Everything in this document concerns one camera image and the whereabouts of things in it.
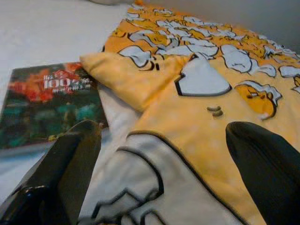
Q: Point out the white quilted mattress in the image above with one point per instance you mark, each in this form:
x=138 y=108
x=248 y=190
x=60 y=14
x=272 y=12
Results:
x=47 y=30

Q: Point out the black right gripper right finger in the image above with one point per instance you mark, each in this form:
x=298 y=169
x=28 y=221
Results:
x=272 y=173

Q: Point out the yellow duck print blanket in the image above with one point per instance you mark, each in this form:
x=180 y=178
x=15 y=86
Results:
x=192 y=131

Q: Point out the dark flower cover book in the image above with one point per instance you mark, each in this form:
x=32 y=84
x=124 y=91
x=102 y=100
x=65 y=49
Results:
x=47 y=105

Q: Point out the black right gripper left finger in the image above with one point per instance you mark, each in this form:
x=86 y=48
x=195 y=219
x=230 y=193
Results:
x=58 y=178

